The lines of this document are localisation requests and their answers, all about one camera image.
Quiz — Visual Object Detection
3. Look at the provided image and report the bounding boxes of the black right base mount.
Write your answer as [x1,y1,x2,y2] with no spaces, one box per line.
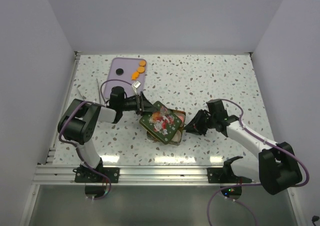
[206,156,252,184]

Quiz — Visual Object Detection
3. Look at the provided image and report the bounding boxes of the orange round cookie on tray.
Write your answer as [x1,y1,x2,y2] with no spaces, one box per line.
[137,66,146,74]

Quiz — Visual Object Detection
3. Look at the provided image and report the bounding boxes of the steel tongs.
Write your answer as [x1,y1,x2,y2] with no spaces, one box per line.
[76,78,107,107]

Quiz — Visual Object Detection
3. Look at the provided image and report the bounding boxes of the black sandwich cookie on tray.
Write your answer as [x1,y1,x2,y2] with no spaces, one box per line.
[116,68,124,75]

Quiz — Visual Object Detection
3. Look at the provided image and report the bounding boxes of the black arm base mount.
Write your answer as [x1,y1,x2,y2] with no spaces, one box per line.
[72,161,120,183]

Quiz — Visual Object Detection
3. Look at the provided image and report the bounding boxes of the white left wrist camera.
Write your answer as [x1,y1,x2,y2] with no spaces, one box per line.
[131,81,141,95]

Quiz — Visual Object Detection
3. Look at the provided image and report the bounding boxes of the aluminium front rail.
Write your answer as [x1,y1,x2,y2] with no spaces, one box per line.
[32,164,296,185]

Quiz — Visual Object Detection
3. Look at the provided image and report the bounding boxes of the gold tin lid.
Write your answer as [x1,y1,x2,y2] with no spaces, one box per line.
[139,100,183,145]

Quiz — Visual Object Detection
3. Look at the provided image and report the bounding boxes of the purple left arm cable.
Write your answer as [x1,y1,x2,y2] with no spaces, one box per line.
[58,79,130,200]

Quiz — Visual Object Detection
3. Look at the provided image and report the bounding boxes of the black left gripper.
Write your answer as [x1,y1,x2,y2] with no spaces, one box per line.
[119,91,158,116]

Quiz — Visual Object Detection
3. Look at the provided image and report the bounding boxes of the purple tray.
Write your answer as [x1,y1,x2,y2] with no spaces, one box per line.
[102,57,147,99]

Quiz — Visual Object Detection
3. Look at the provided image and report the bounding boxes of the orange fish cookie on tray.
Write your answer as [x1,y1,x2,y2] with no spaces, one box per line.
[131,71,140,80]

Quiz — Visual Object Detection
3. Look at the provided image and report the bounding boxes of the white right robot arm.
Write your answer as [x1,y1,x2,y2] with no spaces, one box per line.
[184,99,310,195]

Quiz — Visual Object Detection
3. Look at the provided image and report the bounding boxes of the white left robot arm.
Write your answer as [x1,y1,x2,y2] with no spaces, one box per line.
[57,86,157,182]

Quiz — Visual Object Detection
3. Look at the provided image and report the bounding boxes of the green christmas cookie tin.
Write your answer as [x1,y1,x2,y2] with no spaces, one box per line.
[146,109,187,146]

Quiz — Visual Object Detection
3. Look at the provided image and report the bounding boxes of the orange cookie at tray top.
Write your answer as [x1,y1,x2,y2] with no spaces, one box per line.
[139,61,146,67]

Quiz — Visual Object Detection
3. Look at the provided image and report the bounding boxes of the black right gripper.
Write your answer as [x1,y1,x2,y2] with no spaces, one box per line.
[183,109,217,136]

